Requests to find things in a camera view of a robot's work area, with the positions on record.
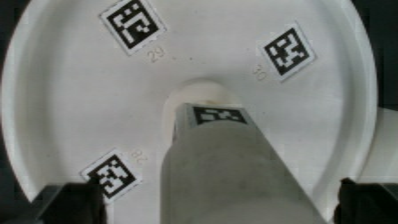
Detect white cylindrical table leg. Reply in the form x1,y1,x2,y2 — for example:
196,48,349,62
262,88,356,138
161,104,326,224

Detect white round table top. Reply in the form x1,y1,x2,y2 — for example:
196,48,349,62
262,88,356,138
0,0,377,224

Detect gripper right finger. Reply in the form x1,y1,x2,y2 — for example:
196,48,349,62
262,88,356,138
333,178,398,224

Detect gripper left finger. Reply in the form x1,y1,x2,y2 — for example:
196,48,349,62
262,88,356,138
29,182,109,224

